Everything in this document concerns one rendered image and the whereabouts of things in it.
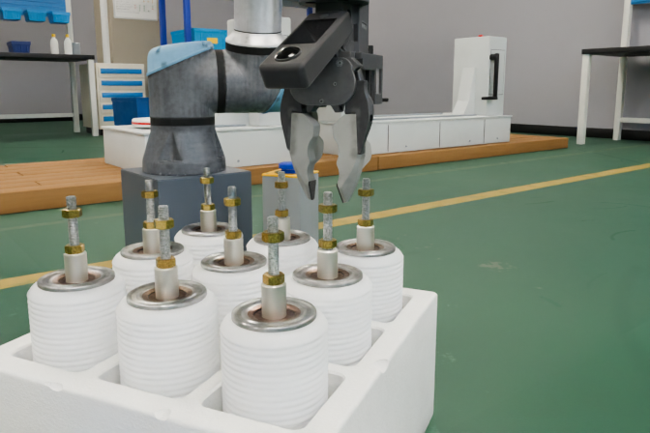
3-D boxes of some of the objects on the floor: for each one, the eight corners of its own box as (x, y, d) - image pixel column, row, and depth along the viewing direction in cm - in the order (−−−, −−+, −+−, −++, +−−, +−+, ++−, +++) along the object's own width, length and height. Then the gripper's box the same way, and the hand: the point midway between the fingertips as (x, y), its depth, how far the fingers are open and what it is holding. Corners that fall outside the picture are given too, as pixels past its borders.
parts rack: (162, 133, 587) (150, -99, 549) (310, 126, 702) (310, -67, 664) (189, 137, 537) (179, -117, 499) (344, 129, 652) (345, -79, 614)
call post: (264, 356, 98) (260, 175, 93) (283, 339, 105) (281, 170, 99) (302, 363, 96) (300, 178, 90) (319, 347, 102) (318, 172, 97)
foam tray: (-17, 518, 61) (-36, 360, 58) (202, 361, 96) (198, 257, 93) (317, 665, 46) (316, 459, 43) (433, 414, 81) (438, 291, 78)
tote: (113, 139, 512) (110, 98, 506) (156, 137, 540) (154, 97, 533) (138, 143, 476) (135, 98, 470) (183, 140, 504) (181, 98, 497)
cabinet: (83, 131, 603) (78, 64, 591) (128, 129, 631) (124, 66, 619) (101, 135, 558) (96, 62, 546) (148, 133, 587) (144, 64, 575)
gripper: (401, -6, 60) (398, 195, 64) (308, 1, 65) (309, 187, 69) (372, -20, 53) (369, 209, 56) (268, -11, 57) (272, 200, 61)
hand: (324, 188), depth 60 cm, fingers open, 3 cm apart
